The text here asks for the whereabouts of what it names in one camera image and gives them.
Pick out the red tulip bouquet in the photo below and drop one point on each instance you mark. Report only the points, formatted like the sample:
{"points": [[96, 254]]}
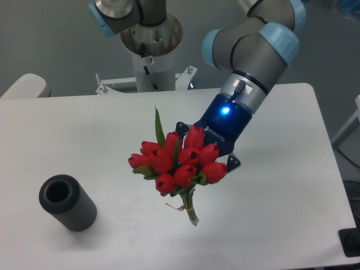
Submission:
{"points": [[177, 163]]}

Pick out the white furniture at right edge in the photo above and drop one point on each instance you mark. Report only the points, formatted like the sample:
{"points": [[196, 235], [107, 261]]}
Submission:
{"points": [[350, 125]]}

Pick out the black device at table corner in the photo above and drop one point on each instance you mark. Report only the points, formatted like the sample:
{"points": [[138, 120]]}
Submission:
{"points": [[349, 238]]}

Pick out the white chair at left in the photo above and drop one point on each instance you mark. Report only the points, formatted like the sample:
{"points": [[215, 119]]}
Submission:
{"points": [[27, 86]]}

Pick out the black wrist cable connector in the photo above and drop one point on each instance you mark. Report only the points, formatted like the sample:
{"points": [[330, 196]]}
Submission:
{"points": [[240, 85]]}

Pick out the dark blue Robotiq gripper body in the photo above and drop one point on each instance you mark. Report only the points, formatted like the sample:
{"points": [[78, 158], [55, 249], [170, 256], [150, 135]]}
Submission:
{"points": [[223, 122]]}

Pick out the white metal base bracket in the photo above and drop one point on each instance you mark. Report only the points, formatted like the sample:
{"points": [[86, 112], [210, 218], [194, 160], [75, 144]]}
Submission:
{"points": [[183, 81]]}

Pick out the dark grey ribbed vase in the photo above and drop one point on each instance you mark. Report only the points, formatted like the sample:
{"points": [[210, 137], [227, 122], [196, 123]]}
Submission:
{"points": [[65, 199]]}

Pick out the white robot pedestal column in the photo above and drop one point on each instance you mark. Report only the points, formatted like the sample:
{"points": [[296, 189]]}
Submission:
{"points": [[154, 73]]}

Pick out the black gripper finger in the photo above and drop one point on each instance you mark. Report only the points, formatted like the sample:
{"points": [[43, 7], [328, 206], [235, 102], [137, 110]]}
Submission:
{"points": [[233, 162], [182, 129]]}

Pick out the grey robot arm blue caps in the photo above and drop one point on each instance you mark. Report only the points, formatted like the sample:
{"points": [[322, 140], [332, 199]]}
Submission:
{"points": [[256, 52]]}

